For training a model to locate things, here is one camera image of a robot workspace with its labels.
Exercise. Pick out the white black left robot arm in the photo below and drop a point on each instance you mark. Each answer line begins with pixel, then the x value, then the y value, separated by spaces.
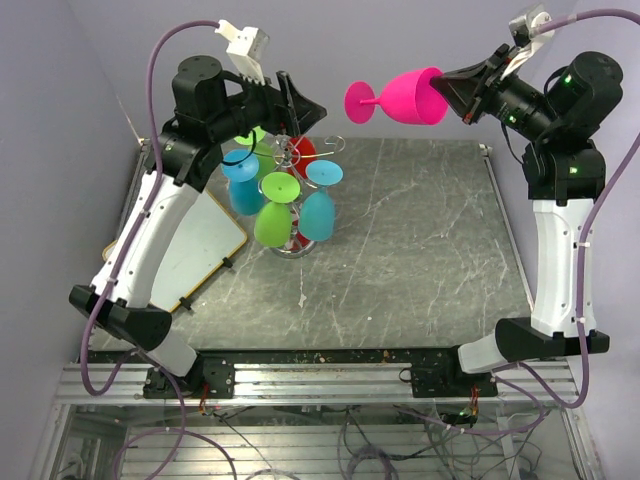
pixel 212 106

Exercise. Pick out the green plastic wine glass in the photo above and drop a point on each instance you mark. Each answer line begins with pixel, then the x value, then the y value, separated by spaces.
pixel 273 224

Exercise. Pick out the light green wine glass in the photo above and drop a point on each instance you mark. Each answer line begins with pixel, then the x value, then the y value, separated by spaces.
pixel 263 151

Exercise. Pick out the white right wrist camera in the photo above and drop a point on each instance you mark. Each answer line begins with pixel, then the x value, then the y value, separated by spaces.
pixel 527 40

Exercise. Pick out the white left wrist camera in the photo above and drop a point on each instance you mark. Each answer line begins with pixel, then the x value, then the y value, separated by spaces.
pixel 245 49

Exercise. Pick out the teal plastic wine glass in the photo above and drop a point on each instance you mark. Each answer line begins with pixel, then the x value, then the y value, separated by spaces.
pixel 317 213

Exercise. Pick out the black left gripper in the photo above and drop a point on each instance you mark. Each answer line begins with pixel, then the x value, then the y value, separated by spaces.
pixel 302 112

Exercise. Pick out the aluminium rail frame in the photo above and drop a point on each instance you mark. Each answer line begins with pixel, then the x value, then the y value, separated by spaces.
pixel 325 352

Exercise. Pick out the white board yellow frame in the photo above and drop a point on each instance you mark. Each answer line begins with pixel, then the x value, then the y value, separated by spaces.
pixel 205 238

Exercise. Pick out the blue plastic wine glass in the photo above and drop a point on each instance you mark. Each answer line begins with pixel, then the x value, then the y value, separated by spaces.
pixel 241 168

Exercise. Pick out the red plastic wine glass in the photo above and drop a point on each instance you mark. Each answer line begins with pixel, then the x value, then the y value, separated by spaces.
pixel 303 154

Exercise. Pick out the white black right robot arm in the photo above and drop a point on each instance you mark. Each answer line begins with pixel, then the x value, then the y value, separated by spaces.
pixel 565 175

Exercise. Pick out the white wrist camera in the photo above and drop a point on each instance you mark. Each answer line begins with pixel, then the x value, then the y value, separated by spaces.
pixel 527 40
pixel 245 49

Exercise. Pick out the pink plastic wine glass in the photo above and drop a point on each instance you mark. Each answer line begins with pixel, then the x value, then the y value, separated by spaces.
pixel 408 99

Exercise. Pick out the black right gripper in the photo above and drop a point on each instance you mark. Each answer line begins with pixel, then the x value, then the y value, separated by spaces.
pixel 465 88

